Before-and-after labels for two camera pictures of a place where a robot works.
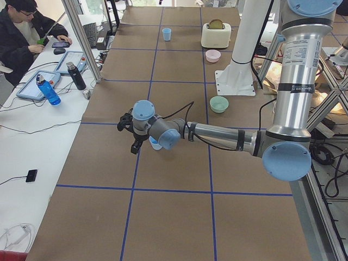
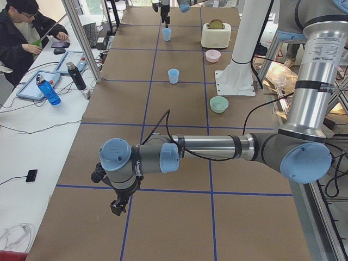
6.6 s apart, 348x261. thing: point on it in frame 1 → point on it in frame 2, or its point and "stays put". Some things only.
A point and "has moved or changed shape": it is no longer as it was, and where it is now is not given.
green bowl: (218, 104) stays put
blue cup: (154, 143) has moved or changed shape
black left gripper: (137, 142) → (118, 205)
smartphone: (61, 44) stays put
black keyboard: (90, 30) stays put
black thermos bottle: (76, 75) stays put
